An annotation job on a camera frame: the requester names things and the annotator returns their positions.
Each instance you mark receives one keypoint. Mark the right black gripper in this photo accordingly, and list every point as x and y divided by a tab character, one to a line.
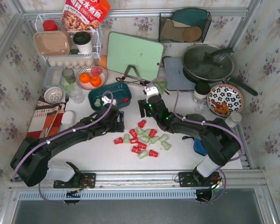
143	108

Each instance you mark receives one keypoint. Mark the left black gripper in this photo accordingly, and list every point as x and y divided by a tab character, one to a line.
119	121

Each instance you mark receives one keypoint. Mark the red capsule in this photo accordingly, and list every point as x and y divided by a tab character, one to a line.
142	123
118	141
153	153
136	150
125	100

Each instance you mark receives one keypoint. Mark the green capsule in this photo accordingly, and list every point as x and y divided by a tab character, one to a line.
97	103
166	145
142	154

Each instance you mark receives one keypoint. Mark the teal storage basket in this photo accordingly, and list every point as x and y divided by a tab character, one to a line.
119	90

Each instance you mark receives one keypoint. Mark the clear plastic cup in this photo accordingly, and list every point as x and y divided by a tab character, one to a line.
76	95

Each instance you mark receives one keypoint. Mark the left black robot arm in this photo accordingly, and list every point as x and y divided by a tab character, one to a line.
30	162

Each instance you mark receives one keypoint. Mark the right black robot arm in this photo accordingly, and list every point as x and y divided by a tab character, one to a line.
218	140

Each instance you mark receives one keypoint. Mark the green glass cup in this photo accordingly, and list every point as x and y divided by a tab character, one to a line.
161	85

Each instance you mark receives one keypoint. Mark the green capsule bottom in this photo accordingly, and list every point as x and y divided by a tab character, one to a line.
142	154

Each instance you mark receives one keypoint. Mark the black lid jar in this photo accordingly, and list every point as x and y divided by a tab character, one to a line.
201	91

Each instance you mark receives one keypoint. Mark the fruit bowl plate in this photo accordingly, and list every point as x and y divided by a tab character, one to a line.
91	77

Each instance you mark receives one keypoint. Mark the mint green cutting board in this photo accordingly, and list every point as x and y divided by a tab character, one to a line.
125	50

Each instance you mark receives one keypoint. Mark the green tinted glass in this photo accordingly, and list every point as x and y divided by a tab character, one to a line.
68	79

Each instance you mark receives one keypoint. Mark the black frying pan with lid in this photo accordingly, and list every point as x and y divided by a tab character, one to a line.
211	64

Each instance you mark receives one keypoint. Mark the small white colander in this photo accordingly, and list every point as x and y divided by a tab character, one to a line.
53	95

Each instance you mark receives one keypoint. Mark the blue floral plate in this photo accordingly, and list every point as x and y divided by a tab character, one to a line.
223	99

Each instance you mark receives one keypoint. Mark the striped orange cloth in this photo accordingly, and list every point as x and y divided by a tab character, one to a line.
46	120

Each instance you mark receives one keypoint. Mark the egg tray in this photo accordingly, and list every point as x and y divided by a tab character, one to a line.
71	63

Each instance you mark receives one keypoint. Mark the white bottle silver cap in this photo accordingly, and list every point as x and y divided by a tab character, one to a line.
233	119

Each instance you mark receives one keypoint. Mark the black mesh organizer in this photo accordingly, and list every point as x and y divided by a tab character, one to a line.
185	26

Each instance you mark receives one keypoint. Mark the white cup black lid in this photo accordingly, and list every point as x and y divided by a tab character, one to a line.
83	41

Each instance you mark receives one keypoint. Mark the beige food container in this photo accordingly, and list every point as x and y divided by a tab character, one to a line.
52	43

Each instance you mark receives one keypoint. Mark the red snack bag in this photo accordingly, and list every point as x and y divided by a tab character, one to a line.
82	15

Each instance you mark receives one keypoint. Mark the red lid jar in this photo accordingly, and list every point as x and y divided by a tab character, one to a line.
50	25

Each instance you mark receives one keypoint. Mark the white wire rack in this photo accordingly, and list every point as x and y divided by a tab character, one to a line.
96	37

